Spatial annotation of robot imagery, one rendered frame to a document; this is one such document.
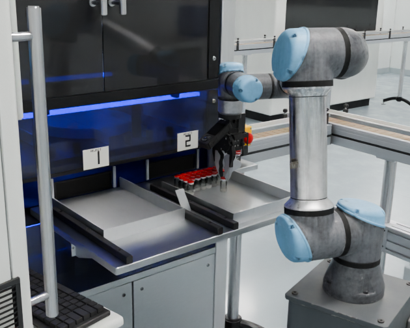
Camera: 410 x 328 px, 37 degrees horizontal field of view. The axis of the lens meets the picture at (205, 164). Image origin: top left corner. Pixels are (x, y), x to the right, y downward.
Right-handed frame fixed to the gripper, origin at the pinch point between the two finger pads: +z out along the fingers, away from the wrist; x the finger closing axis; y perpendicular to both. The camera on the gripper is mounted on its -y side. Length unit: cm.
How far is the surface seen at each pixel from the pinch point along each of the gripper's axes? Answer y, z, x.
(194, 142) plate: 0.2, -7.4, 15.0
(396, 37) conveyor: 517, 4, 287
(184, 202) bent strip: -19.1, 2.9, -5.3
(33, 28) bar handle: -76, -51, -36
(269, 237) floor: 130, 93, 104
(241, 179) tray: 10.4, 3.8, 2.2
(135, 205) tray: -29.0, 5.3, 5.5
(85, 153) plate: -39.8, -10.4, 14.7
